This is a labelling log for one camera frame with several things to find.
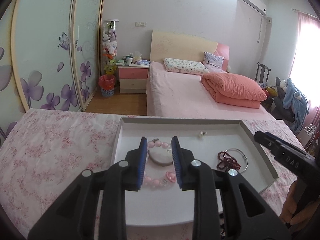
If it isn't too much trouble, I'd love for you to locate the dark red bead bracelet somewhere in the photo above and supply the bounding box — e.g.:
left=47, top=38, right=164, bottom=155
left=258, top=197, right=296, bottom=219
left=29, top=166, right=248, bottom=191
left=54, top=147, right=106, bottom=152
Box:
left=216, top=151, right=242, bottom=172

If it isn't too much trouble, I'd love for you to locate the pale pink chunky bracelet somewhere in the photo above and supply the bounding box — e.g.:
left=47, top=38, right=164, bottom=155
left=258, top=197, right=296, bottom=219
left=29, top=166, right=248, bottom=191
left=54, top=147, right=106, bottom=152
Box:
left=143, top=140, right=177, bottom=186

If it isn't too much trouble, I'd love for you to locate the person's right hand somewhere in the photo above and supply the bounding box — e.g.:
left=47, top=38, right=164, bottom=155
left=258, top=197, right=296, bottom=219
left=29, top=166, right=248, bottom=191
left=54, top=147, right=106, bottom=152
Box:
left=279, top=179, right=319, bottom=239

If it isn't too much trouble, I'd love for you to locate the blue plush garment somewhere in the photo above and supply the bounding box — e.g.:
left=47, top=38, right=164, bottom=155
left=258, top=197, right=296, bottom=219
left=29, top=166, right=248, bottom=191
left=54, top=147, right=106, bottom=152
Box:
left=283, top=78, right=309, bottom=134

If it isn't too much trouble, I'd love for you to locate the dark office chair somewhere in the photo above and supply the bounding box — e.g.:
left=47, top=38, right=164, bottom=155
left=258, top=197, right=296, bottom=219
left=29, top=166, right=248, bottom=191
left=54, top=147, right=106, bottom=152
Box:
left=271, top=77, right=295, bottom=122

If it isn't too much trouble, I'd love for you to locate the thin silver bangle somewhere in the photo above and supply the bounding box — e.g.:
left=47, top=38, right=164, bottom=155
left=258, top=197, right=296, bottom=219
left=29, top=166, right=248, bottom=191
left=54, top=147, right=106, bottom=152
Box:
left=223, top=148, right=249, bottom=173

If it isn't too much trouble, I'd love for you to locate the grey cardboard tray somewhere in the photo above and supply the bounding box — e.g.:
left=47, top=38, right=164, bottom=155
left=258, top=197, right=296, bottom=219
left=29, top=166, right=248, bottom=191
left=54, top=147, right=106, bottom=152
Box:
left=111, top=118, right=279, bottom=226

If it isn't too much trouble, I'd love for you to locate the pink curtain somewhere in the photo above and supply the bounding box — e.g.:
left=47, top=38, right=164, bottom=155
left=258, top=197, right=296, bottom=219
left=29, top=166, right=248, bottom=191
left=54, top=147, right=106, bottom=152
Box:
left=290, top=11, right=319, bottom=140

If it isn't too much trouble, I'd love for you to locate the dark wooden chair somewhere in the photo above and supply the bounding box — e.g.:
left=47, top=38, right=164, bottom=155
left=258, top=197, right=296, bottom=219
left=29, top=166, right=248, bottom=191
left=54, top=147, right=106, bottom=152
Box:
left=255, top=62, right=271, bottom=83

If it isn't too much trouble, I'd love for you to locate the folded salmon quilt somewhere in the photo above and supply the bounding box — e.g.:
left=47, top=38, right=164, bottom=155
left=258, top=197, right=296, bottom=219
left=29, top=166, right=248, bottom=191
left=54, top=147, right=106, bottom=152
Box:
left=201, top=73, right=267, bottom=109

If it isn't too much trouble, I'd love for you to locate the lilac patterned pillow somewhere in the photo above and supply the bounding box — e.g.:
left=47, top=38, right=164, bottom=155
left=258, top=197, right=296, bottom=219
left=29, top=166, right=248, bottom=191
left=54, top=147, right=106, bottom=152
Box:
left=203, top=51, right=225, bottom=72

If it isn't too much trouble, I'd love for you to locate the wastebasket with red bag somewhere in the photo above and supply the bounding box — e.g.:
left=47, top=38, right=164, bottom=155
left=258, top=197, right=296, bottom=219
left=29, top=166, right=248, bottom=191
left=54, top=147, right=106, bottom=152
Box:
left=98, top=75, right=116, bottom=97

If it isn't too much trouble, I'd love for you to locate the bed with pink sheet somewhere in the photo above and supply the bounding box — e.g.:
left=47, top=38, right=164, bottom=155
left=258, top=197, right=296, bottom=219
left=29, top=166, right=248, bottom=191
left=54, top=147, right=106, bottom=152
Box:
left=146, top=62, right=274, bottom=120

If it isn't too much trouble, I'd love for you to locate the pink cream nightstand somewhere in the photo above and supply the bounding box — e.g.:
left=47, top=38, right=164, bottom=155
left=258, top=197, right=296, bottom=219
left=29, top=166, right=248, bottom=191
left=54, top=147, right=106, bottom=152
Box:
left=118, top=64, right=150, bottom=94

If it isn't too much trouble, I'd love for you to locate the yellow plush toy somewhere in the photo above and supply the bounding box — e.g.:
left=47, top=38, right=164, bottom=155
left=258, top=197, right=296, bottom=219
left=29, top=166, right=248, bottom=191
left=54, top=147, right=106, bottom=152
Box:
left=104, top=54, right=117, bottom=75

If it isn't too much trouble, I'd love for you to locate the floral patterned pillow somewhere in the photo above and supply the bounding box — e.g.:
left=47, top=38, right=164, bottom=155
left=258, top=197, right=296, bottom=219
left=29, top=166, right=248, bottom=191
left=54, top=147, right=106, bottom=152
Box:
left=163, top=58, right=209, bottom=75

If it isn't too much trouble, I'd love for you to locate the white mug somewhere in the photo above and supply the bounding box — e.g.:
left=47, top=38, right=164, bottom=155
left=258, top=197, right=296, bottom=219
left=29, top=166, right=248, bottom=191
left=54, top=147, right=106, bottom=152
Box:
left=126, top=56, right=133, bottom=66

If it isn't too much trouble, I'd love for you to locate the white air conditioner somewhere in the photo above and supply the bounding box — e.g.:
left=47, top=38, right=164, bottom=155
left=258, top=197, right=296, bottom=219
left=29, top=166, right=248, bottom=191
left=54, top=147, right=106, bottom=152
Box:
left=241, top=0, right=267, bottom=16

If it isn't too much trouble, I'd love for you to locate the sliding wardrobe with flowers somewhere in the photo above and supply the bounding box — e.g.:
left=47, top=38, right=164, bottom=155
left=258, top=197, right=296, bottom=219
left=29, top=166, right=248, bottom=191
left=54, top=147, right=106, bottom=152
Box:
left=1, top=0, right=103, bottom=140

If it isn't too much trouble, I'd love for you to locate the cream and pink headboard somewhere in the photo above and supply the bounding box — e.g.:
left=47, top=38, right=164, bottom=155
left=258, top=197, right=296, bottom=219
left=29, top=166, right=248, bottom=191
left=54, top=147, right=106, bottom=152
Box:
left=150, top=30, right=229, bottom=70

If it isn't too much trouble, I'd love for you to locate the clear tube of plush toys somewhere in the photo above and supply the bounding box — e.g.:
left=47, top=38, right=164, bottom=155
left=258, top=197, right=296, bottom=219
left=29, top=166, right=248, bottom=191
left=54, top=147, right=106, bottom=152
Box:
left=102, top=19, right=119, bottom=59

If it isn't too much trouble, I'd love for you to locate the white wall socket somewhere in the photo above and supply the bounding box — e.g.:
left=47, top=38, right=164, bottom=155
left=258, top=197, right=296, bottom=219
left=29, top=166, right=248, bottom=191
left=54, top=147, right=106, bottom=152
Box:
left=135, top=22, right=146, bottom=27

